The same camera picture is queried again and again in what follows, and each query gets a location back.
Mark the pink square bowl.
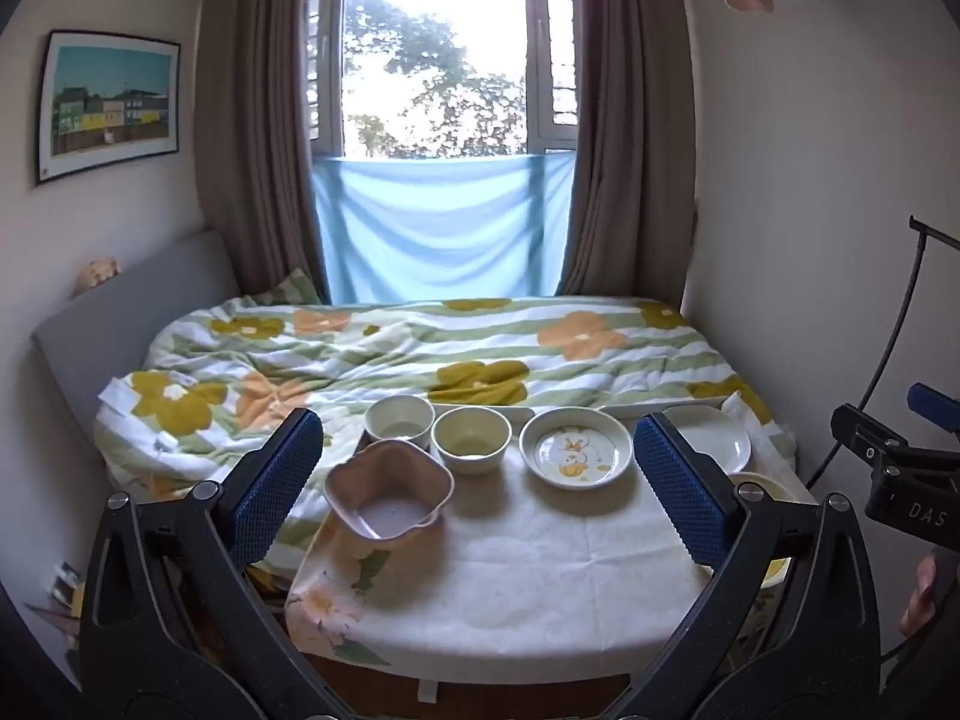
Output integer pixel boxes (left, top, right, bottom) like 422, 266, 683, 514
324, 439, 456, 541

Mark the light blue cloth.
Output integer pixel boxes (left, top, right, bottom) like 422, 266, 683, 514
311, 150, 577, 305

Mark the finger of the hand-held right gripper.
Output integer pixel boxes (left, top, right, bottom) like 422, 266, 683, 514
830, 403, 914, 470
906, 382, 960, 437

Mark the white floral tablecloth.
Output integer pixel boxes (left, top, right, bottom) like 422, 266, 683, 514
285, 401, 818, 683

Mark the duck print plate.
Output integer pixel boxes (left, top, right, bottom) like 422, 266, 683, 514
519, 408, 637, 492

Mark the grey headboard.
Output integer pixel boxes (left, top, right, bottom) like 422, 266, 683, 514
30, 229, 242, 421

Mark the person's right hand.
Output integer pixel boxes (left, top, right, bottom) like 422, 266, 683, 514
898, 549, 942, 638

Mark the framed wall picture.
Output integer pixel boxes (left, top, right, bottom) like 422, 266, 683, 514
34, 30, 182, 187

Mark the cream bowl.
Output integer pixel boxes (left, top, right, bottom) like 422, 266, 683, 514
431, 405, 513, 476

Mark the plain white plate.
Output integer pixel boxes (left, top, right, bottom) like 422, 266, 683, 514
660, 403, 752, 473

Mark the black cable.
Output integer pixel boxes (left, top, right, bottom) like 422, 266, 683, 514
806, 216, 960, 488

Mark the white bowl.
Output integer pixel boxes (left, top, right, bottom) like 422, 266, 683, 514
364, 394, 436, 445

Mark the small plush toy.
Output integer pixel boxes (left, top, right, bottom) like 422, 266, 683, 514
75, 256, 121, 295

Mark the floral pillow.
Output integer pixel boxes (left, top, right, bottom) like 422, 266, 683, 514
246, 268, 328, 308

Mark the floral striped blanket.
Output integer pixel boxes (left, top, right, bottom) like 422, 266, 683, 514
94, 292, 800, 563

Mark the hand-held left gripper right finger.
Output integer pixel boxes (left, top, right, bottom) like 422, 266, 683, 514
607, 411, 880, 720

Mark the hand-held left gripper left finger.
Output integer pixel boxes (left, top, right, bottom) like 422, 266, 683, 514
79, 406, 338, 720

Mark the brown cardboard box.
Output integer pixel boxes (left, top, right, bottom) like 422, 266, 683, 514
26, 562, 87, 650

